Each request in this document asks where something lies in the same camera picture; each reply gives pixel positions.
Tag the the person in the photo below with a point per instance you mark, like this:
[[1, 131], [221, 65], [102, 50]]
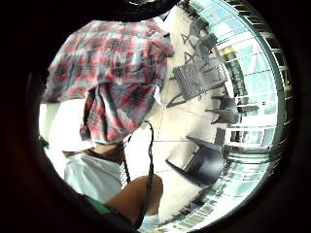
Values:
[[92, 176]]

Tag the dark plastic chair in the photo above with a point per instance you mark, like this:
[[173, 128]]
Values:
[[204, 165], [228, 111]]

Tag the red plaid shirt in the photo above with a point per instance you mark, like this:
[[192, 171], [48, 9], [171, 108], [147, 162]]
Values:
[[116, 58]]

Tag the grey woven chair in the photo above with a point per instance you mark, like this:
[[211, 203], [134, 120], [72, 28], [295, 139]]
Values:
[[197, 79]]

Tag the grey metal frame chair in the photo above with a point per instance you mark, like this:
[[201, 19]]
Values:
[[202, 39]]

